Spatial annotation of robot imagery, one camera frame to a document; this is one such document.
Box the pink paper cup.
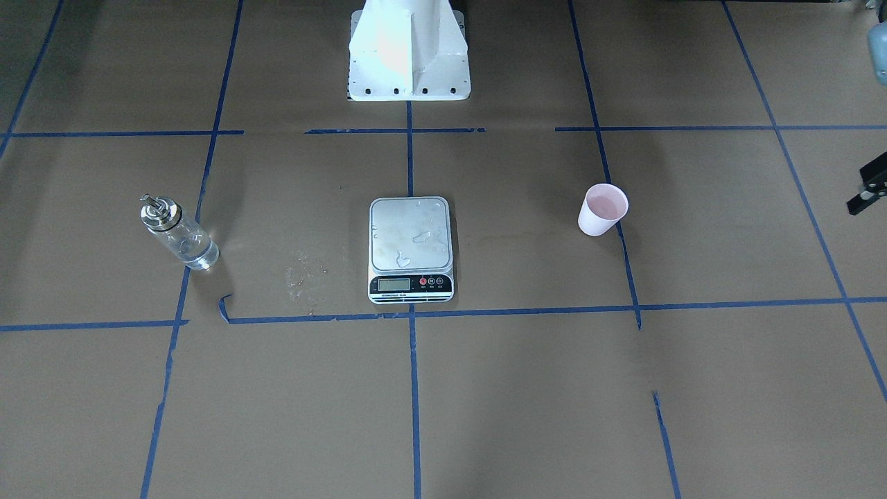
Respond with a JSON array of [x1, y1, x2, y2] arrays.
[[577, 183, 630, 236]]

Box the glass sauce bottle metal pourer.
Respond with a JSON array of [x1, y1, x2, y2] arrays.
[[139, 195, 220, 270]]

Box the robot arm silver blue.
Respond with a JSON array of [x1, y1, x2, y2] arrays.
[[867, 22, 886, 87]]

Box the white digital kitchen scale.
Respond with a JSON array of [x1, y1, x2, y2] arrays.
[[367, 196, 456, 304]]

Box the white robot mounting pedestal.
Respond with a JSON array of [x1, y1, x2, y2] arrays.
[[346, 1, 472, 102]]

